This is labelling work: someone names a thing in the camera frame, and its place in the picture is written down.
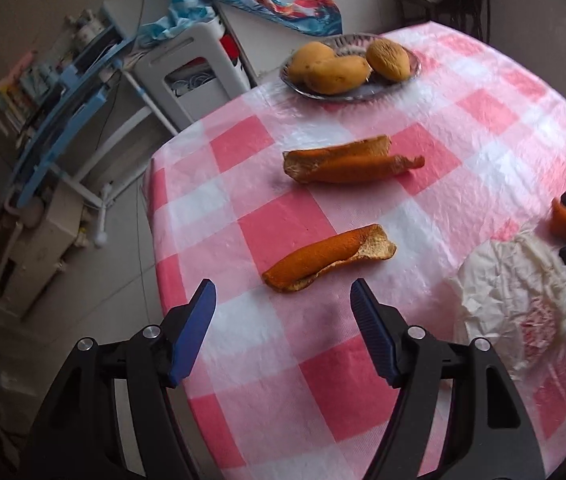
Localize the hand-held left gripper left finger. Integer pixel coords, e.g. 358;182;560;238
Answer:
18;278;218;480

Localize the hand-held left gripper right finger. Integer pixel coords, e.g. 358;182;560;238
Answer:
350;278;549;480

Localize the curled orange peel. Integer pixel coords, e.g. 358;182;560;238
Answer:
262;223;398;293

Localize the pink white checked tablecloth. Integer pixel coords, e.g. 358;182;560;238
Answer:
143;22;566;480

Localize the large white crumpled tissue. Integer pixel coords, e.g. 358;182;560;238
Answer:
450;230;566;376

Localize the long orange peel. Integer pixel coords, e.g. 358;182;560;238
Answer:
283;135;426;185

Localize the cream television stand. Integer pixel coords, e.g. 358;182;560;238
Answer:
0;180;94;321

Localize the grey glass plate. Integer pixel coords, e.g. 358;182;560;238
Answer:
279;32;423;103

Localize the blue white desk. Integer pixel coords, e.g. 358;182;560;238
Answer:
3;0;164;248

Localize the white plastic stool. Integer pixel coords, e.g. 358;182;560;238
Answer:
133;22;254;136

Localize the row of books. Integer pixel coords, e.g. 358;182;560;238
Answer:
0;50;59;146

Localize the white cabinet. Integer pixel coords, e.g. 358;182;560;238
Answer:
213;0;399;83

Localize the blue plastic bag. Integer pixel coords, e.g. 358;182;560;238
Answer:
138;0;216;48

